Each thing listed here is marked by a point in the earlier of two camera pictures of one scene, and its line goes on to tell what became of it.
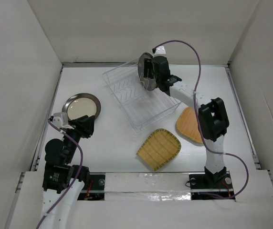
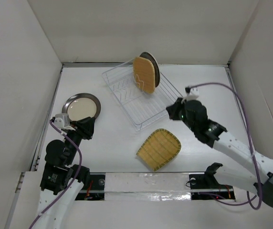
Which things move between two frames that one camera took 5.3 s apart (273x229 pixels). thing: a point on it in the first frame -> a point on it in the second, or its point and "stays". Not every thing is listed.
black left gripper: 84,124 stays
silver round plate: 81,104 stays
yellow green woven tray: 161,148 stays
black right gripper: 149,65 -> 173,109
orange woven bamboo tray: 187,124 -> 143,74
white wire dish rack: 144,109 stays
